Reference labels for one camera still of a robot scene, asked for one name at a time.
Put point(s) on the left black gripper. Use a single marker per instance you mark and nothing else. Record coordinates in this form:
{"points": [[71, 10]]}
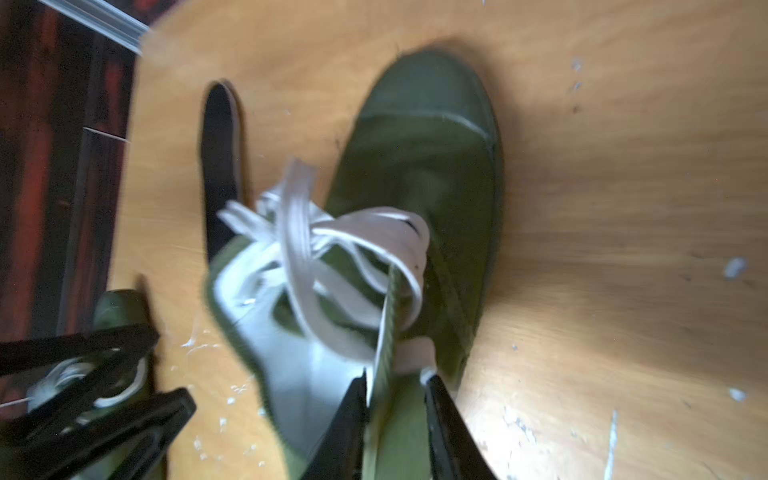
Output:
{"points": [[47, 443]]}

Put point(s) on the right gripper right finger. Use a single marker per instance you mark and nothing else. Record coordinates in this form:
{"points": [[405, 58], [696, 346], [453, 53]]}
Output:
{"points": [[454, 454]]}

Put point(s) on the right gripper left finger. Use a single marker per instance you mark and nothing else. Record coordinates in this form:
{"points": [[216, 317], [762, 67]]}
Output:
{"points": [[340, 454]]}

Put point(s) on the left aluminium corner post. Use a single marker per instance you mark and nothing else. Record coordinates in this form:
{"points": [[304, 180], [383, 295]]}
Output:
{"points": [[104, 19]]}

